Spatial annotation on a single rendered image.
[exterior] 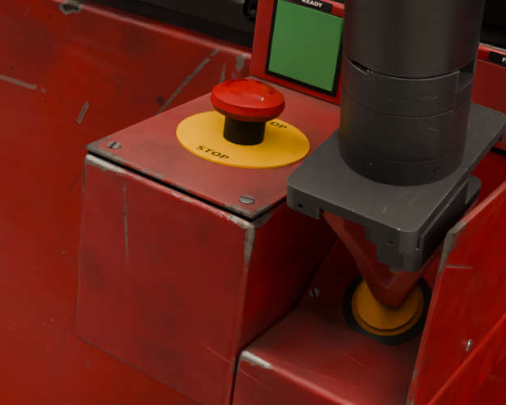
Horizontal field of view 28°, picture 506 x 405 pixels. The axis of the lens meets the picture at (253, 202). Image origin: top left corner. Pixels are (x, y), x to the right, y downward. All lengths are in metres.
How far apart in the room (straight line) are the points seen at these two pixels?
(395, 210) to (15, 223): 0.53
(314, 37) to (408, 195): 0.18
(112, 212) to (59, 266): 0.38
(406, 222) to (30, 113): 0.48
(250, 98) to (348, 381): 0.15
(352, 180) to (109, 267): 0.15
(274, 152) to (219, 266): 0.08
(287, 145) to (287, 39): 0.09
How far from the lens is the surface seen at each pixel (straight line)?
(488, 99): 0.56
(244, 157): 0.52
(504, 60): 0.56
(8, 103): 0.86
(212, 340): 0.51
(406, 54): 0.41
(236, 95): 0.52
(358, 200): 0.44
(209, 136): 0.54
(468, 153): 0.47
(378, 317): 0.53
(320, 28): 0.60
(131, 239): 0.52
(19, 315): 0.95
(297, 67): 0.61
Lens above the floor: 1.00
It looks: 27 degrees down
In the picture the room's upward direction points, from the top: 8 degrees clockwise
